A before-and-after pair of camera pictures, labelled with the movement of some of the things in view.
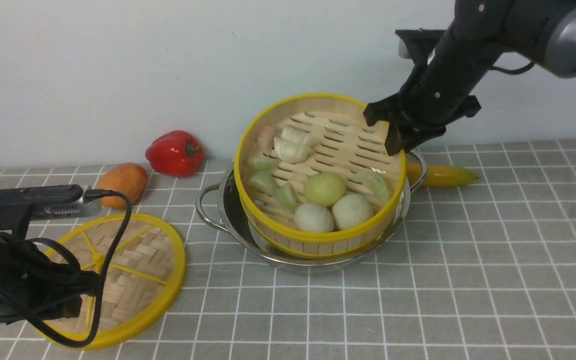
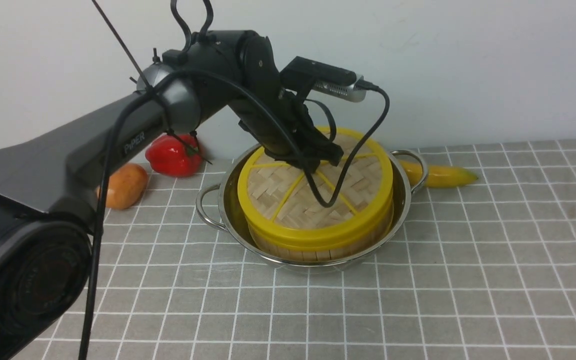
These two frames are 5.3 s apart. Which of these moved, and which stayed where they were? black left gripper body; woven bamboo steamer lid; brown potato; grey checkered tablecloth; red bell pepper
Moved: woven bamboo steamer lid; black left gripper body
Stayed: grey checkered tablecloth; red bell pepper; brown potato
